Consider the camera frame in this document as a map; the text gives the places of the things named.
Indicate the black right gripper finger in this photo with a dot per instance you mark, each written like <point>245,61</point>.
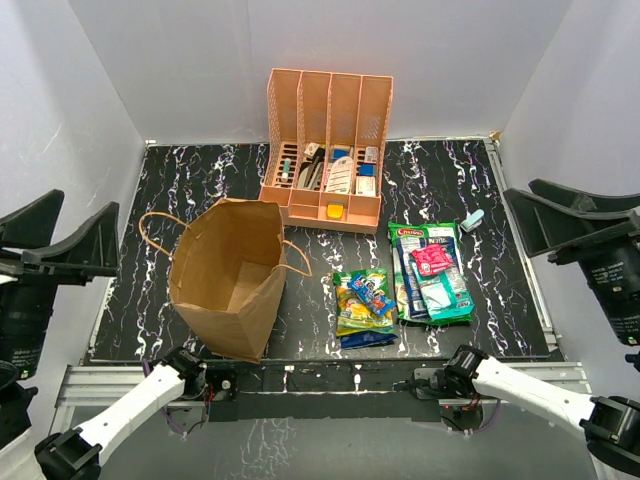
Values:
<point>575,202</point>
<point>532,233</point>

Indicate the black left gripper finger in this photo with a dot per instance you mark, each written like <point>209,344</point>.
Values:
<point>90,251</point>
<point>32,225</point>

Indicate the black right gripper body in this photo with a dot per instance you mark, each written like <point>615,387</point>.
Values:
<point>611,267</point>

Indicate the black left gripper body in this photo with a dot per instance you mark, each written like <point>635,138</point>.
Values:
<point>28,283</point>

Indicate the red small snack packet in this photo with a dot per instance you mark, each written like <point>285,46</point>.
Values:
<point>431,260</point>

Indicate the teal candy snack bag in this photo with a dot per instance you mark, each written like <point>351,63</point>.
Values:
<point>446,298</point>

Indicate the brown paper bag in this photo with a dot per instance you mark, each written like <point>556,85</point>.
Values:
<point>227,276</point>

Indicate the green chips bag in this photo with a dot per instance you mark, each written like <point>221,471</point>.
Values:
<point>426,230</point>

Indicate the blue cookie snack bag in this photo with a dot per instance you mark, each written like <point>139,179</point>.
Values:
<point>417,311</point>

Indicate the blue chocolate candy packet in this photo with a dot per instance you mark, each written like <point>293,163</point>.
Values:
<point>370,288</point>

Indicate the green fruit candy bag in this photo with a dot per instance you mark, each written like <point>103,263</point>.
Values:
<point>352,315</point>

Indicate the blue sea salt chips bag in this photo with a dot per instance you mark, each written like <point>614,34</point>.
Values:
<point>366,339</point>

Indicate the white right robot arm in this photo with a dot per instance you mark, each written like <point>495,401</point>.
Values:
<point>608,425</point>

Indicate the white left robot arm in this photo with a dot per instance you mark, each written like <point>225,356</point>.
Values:
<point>79,452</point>

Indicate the white label card pack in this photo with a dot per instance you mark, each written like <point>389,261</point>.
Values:
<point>340,176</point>

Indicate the yellow sticky note block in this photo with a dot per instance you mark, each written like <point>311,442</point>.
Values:
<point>335,211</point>

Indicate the white glue stick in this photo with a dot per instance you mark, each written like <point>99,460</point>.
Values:
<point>285,170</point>

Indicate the orange plastic desk organizer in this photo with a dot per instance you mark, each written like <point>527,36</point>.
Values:
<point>315,118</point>

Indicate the black mounting rail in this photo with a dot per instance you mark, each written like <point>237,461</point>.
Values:
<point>334,389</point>

